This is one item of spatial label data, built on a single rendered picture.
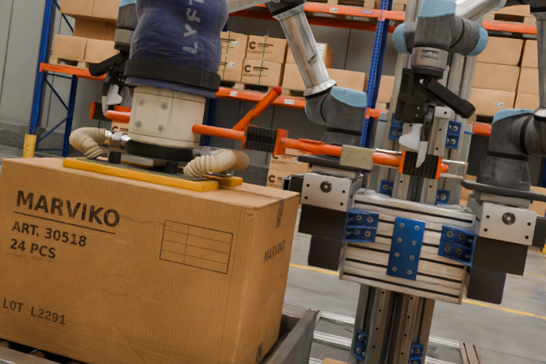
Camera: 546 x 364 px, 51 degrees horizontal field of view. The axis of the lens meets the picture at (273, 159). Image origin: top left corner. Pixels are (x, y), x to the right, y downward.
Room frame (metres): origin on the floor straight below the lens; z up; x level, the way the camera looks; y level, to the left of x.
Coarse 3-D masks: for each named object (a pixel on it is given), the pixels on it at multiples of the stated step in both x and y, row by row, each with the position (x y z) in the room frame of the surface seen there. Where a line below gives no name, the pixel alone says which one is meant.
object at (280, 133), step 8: (248, 128) 1.29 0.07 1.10; (256, 128) 1.28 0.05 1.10; (264, 128) 1.28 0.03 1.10; (248, 136) 1.29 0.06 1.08; (256, 136) 1.29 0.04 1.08; (264, 136) 1.29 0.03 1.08; (272, 136) 1.27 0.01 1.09; (280, 136) 1.29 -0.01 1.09; (248, 144) 1.29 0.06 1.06; (256, 144) 1.28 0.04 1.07; (264, 144) 1.28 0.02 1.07; (272, 144) 1.28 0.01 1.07; (272, 152) 1.27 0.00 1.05; (280, 152) 1.31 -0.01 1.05
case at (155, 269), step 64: (0, 192) 1.27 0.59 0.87; (64, 192) 1.23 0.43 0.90; (128, 192) 1.19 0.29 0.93; (192, 192) 1.19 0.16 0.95; (256, 192) 1.37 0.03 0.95; (0, 256) 1.26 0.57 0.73; (64, 256) 1.22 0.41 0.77; (128, 256) 1.18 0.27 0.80; (192, 256) 1.15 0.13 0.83; (256, 256) 1.16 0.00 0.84; (0, 320) 1.26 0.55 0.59; (64, 320) 1.22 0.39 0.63; (128, 320) 1.18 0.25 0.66; (192, 320) 1.14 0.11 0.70; (256, 320) 1.24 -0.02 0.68
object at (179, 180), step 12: (120, 156) 1.31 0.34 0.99; (84, 168) 1.27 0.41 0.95; (96, 168) 1.26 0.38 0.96; (108, 168) 1.26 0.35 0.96; (120, 168) 1.26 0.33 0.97; (132, 168) 1.26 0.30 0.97; (144, 168) 1.29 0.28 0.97; (168, 168) 1.26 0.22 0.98; (144, 180) 1.24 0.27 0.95; (156, 180) 1.23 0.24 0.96; (168, 180) 1.22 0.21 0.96; (180, 180) 1.22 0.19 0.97; (192, 180) 1.23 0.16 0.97; (204, 180) 1.27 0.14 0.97; (204, 192) 1.22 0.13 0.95
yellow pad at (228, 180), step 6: (126, 162) 1.46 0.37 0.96; (132, 162) 1.45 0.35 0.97; (180, 168) 1.44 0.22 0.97; (204, 174) 1.42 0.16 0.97; (210, 174) 1.42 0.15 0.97; (216, 174) 1.42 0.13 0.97; (228, 174) 1.47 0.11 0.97; (216, 180) 1.40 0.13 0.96; (222, 180) 1.40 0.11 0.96; (228, 180) 1.39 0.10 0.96; (234, 180) 1.41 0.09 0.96; (240, 180) 1.47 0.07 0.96; (228, 186) 1.39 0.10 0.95
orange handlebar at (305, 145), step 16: (112, 112) 1.39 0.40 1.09; (128, 112) 1.68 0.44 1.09; (192, 128) 1.34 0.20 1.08; (208, 128) 1.33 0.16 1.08; (224, 128) 1.33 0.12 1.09; (288, 144) 1.28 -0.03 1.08; (304, 144) 1.28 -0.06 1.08; (320, 144) 1.27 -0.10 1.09; (384, 160) 1.23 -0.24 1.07; (400, 160) 1.23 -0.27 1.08
